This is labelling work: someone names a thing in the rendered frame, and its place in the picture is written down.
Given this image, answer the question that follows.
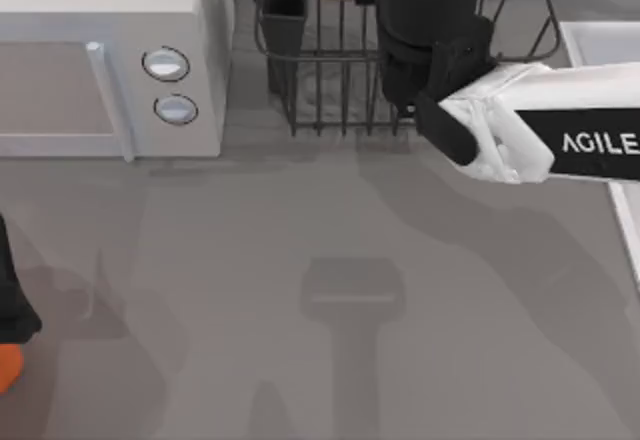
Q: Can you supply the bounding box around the orange object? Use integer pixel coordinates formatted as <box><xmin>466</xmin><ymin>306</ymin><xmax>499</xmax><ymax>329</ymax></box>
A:
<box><xmin>0</xmin><ymin>343</ymin><xmax>25</xmax><ymax>394</ymax></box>

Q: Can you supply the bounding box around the large round microwave knob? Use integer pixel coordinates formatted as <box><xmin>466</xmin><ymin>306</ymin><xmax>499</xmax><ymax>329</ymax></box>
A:
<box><xmin>141</xmin><ymin>45</ymin><xmax>192</xmax><ymax>83</ymax></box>

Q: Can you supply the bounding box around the white sink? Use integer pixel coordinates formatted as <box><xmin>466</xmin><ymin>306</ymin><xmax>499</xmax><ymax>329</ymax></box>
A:
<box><xmin>558</xmin><ymin>21</ymin><xmax>640</xmax><ymax>293</ymax></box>

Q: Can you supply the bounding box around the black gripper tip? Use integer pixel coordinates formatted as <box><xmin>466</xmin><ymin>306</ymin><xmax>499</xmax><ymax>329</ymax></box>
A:
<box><xmin>0</xmin><ymin>213</ymin><xmax>44</xmax><ymax>347</ymax></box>

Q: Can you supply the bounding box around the pale microwave door handle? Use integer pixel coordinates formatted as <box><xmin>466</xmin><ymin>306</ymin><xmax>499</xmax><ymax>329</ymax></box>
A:
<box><xmin>85</xmin><ymin>41</ymin><xmax>137</xmax><ymax>163</ymax></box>

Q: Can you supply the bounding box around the microwave oven door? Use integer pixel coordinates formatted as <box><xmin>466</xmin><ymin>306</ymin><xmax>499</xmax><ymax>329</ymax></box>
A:
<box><xmin>0</xmin><ymin>41</ymin><xmax>121</xmax><ymax>147</ymax></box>

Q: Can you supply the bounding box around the black wire dish rack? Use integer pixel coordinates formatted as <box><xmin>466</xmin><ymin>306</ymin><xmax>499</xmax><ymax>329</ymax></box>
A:
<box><xmin>253</xmin><ymin>0</ymin><xmax>559</xmax><ymax>138</ymax></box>

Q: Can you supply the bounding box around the small round microwave knob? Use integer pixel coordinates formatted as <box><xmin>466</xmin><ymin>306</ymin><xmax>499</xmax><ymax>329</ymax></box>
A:
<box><xmin>153</xmin><ymin>93</ymin><xmax>200</xmax><ymax>127</ymax></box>

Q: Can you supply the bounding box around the pale microwave oven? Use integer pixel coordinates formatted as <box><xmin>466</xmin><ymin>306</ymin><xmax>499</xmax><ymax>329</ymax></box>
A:
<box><xmin>0</xmin><ymin>0</ymin><xmax>235</xmax><ymax>163</ymax></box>

